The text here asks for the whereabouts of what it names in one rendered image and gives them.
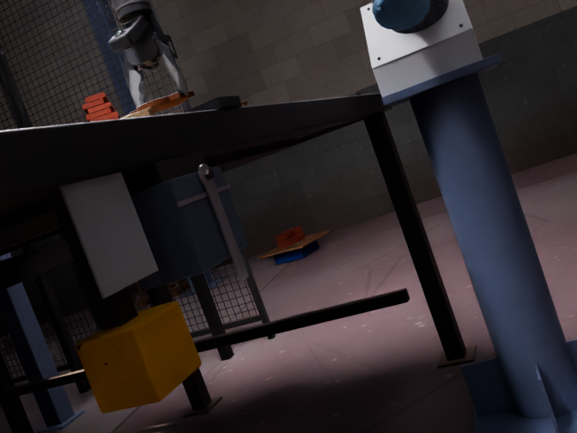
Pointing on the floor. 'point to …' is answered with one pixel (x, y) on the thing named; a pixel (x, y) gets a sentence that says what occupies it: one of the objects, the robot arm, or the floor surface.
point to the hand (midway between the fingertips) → (161, 102)
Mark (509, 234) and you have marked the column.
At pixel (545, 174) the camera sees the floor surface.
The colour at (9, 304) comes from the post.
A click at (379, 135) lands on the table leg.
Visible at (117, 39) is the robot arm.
